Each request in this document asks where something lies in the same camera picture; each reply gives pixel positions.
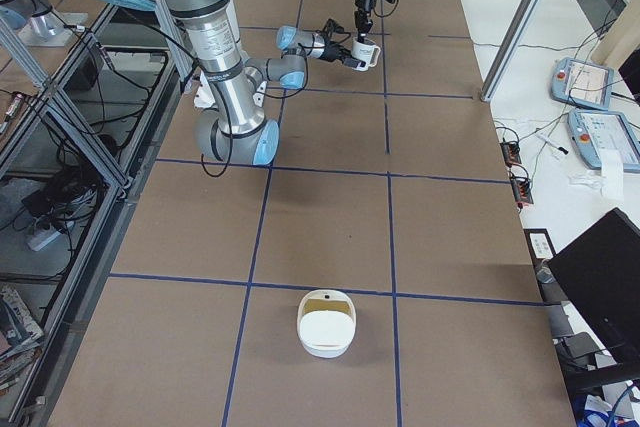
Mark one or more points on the teach pendant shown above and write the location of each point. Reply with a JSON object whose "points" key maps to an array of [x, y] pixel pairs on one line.
{"points": [[593, 131], [582, 84]]}

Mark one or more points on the white lidded bin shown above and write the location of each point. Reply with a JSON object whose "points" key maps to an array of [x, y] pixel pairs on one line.
{"points": [[326, 323]]}

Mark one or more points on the aluminium frame post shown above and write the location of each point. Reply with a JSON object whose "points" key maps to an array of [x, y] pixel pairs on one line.
{"points": [[522, 17]]}

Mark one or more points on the lower orange black adapter box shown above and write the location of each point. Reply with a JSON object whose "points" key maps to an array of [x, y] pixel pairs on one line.
{"points": [[522, 190]]}

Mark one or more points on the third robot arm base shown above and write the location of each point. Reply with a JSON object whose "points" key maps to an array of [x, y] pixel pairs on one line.
{"points": [[39, 23]]}

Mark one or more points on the upper teach pendant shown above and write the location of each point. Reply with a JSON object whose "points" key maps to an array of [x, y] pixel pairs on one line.
{"points": [[582, 84]]}

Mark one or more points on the upper orange black adapter box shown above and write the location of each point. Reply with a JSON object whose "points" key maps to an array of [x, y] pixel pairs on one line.
{"points": [[511, 152]]}

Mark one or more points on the black monitor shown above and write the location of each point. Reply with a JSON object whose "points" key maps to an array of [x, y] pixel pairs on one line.
{"points": [[599, 274]]}

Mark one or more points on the stack of magazines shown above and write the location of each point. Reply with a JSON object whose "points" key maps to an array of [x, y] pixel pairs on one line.
{"points": [[21, 337]]}

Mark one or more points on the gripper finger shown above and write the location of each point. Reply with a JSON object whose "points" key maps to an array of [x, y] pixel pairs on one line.
{"points": [[342, 52], [354, 63], [365, 28], [359, 22]]}

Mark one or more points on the orange black adapter box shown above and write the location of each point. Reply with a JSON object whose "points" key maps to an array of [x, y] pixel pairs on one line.
{"points": [[522, 190], [511, 152]]}

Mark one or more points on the white power strip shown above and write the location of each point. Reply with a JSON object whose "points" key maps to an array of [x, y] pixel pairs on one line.
{"points": [[42, 238]]}

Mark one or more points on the white label card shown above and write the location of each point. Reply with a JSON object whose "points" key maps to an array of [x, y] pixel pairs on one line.
{"points": [[541, 246]]}

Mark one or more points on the white mug with lettering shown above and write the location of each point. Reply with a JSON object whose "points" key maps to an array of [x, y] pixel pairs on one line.
{"points": [[365, 52]]}

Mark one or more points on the white paper slip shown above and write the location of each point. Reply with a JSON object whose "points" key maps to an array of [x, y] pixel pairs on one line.
{"points": [[612, 174]]}

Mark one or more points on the lower teach pendant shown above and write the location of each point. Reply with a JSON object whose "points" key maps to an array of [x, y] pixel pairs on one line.
{"points": [[593, 131]]}

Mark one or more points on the aluminium frame rack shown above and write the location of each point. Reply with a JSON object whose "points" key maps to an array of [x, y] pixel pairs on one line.
{"points": [[74, 157]]}

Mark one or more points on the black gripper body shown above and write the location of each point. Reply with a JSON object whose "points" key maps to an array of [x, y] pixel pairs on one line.
{"points": [[330, 52], [362, 2]]}

